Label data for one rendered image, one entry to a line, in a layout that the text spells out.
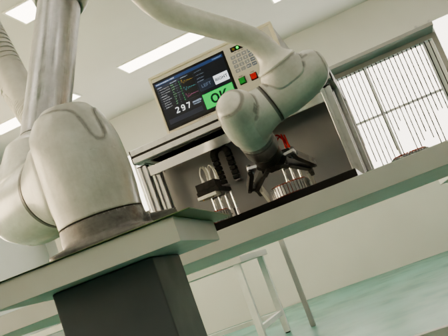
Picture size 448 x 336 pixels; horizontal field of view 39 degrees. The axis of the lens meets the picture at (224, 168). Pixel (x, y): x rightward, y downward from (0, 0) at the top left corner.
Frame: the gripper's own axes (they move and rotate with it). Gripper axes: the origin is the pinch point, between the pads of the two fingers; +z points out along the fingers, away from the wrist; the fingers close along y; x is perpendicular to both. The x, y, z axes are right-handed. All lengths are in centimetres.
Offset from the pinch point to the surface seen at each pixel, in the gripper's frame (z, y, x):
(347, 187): -19.0, -16.8, 19.1
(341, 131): 2.3, -18.5, -13.4
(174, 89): -11, 25, -45
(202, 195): 0.0, 26.1, -9.3
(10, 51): 17, 119, -151
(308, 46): 445, 11, -513
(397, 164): -19.3, -29.2, 18.5
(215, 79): -9.4, 11.4, -42.8
